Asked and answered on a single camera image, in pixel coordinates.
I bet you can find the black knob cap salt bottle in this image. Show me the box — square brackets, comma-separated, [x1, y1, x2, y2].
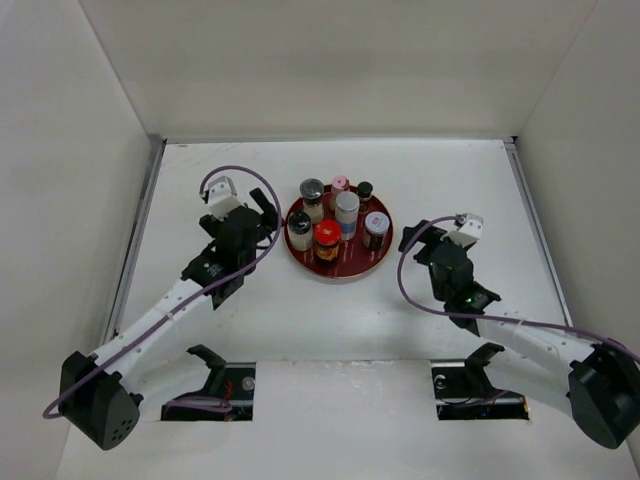
[287, 209, 313, 251]

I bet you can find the clear cap salt grinder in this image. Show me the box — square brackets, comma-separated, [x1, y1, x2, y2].
[299, 178, 324, 225]

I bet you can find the white blue lid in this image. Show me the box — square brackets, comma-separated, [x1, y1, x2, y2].
[363, 211, 390, 251]

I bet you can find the red lid chili sauce jar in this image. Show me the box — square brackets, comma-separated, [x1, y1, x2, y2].
[313, 220, 341, 264]

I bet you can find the pink lid spice jar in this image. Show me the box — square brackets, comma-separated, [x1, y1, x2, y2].
[329, 175, 350, 212]

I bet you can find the tall silver lid jar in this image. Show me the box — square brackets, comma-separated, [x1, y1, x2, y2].
[334, 191, 360, 241]

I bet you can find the small black cap spice bottle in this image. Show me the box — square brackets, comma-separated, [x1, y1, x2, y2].
[356, 181, 373, 215]

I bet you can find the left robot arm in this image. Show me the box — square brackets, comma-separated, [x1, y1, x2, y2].
[44, 182, 283, 451]

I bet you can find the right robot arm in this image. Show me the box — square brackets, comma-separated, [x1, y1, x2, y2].
[398, 214, 639, 449]

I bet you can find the red round tray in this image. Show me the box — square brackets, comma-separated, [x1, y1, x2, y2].
[284, 195, 394, 279]

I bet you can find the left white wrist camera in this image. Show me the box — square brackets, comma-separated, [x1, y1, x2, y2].
[203, 176, 242, 221]

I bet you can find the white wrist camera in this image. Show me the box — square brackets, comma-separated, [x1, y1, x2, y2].
[203, 176, 242, 221]
[445, 213, 484, 249]

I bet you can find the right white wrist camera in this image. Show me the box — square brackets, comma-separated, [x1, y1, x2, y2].
[445, 213, 484, 249]

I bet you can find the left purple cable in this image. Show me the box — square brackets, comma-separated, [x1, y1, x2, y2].
[42, 165, 285, 419]

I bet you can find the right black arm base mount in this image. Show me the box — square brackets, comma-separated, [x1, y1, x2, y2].
[431, 343, 529, 421]

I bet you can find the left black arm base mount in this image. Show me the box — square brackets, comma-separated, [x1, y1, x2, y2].
[161, 345, 257, 422]

